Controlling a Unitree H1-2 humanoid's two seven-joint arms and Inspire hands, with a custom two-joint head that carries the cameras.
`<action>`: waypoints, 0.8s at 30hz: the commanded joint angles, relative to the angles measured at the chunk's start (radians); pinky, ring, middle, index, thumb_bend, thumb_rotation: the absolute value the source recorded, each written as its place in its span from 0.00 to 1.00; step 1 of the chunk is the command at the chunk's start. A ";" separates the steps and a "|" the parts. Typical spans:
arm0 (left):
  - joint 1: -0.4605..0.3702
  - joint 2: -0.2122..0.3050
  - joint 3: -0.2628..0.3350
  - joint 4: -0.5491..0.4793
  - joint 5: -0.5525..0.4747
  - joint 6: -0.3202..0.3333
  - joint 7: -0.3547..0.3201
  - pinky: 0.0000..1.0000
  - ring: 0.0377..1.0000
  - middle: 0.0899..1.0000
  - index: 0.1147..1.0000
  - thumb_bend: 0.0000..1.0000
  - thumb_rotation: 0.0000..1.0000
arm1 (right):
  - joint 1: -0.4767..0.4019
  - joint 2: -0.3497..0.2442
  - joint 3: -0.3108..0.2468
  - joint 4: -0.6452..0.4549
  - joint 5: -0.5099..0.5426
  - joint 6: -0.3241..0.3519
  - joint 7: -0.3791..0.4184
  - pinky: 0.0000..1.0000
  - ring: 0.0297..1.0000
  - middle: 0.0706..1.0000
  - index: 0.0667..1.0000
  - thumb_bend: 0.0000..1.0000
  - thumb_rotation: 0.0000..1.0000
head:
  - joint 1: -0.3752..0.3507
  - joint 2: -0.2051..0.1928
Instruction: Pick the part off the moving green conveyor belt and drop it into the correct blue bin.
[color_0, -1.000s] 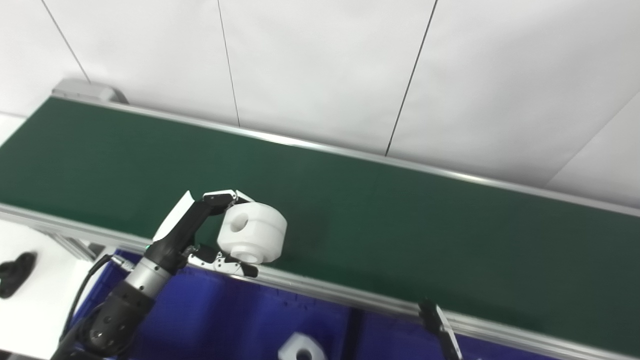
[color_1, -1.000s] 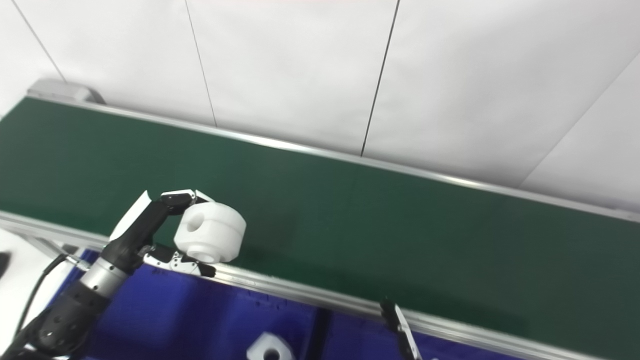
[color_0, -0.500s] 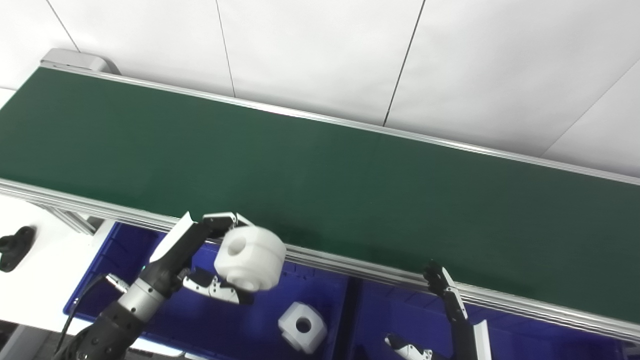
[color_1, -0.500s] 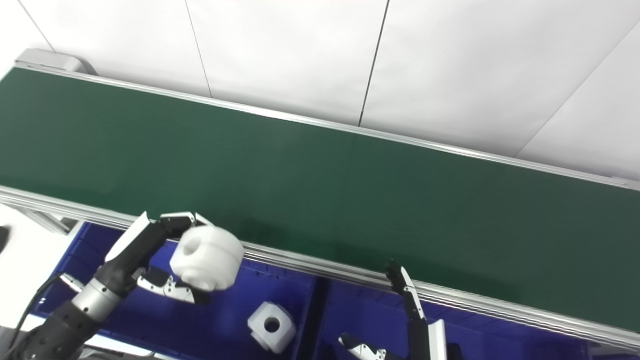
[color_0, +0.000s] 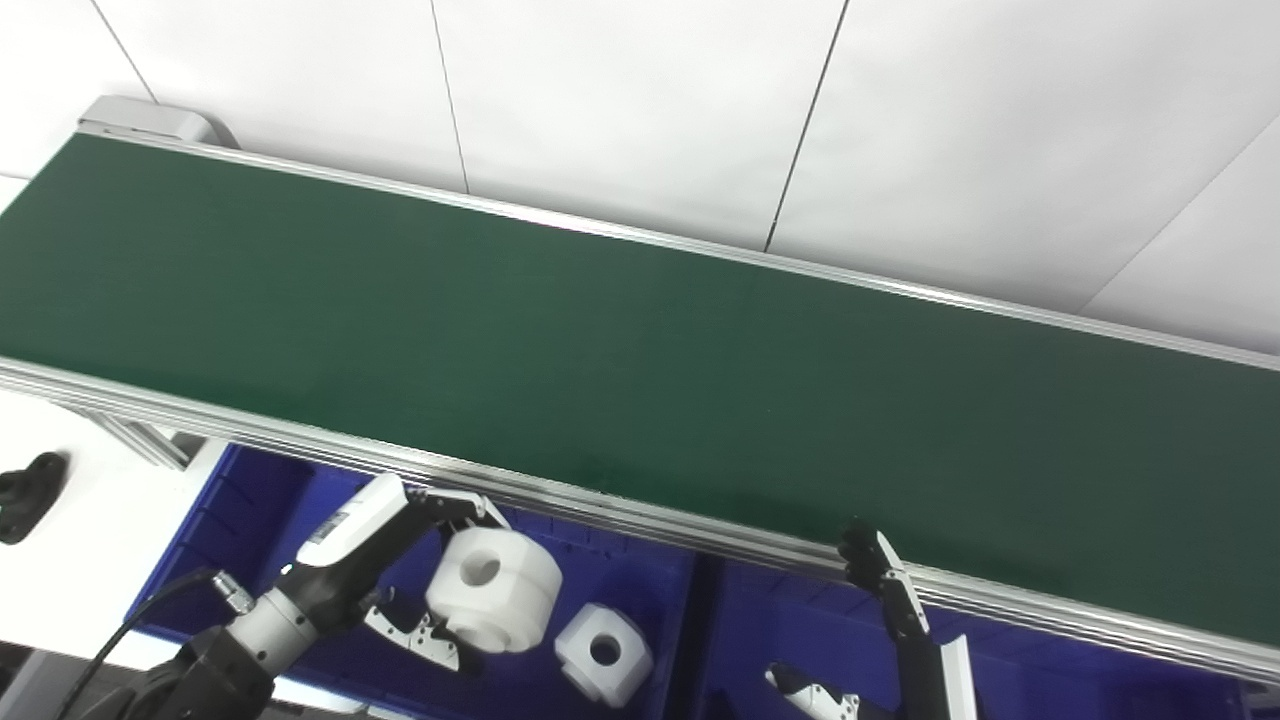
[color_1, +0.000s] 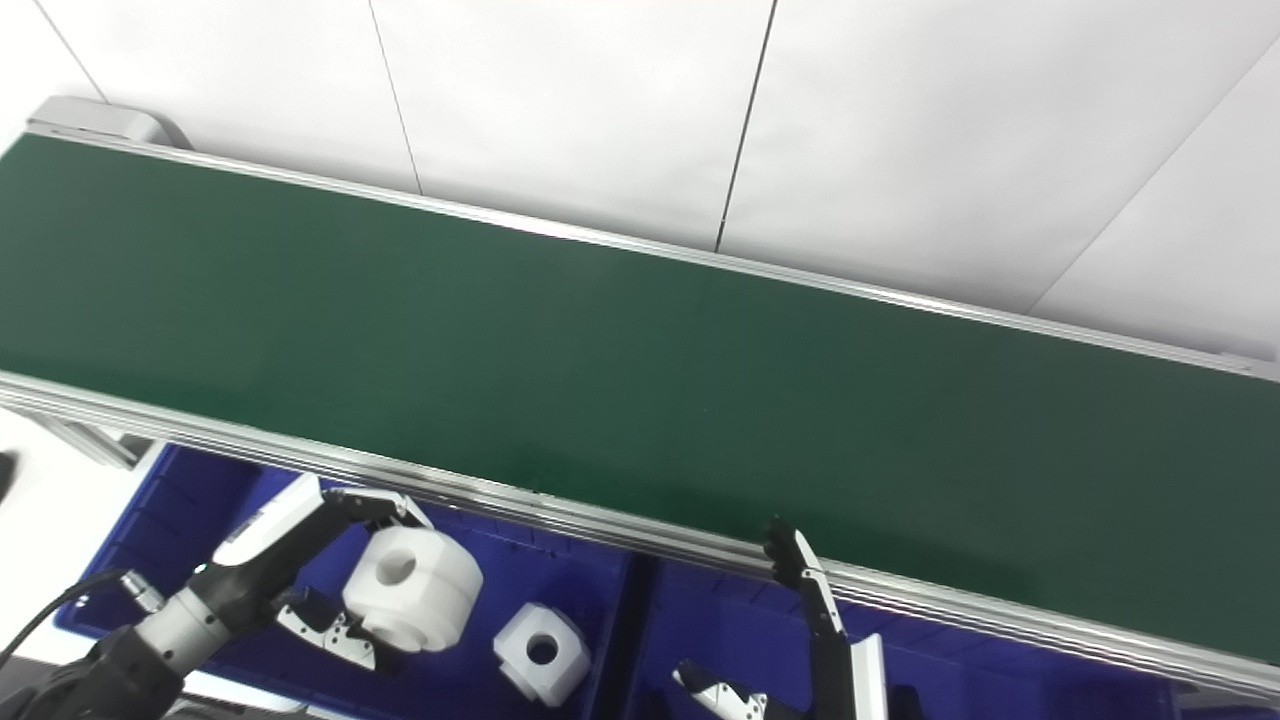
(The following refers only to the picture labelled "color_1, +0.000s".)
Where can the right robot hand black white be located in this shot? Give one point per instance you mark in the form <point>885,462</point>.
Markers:
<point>850,680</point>

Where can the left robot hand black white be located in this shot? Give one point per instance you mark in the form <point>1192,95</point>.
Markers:
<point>265,535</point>

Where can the white round part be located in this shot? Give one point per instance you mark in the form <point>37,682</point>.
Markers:
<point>430,595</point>

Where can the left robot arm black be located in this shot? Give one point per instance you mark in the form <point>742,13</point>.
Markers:
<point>110,670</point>

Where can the green conveyor belt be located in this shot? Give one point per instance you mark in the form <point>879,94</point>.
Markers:
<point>300,455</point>
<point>600,380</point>

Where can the blue plastic bin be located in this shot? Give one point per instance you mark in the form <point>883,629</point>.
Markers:
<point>180,510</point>
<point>1000,680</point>

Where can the white octagonal part with hole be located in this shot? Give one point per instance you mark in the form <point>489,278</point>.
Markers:
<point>525,675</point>

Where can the grey conveyor end cap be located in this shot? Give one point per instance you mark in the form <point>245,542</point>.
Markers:
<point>100,120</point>

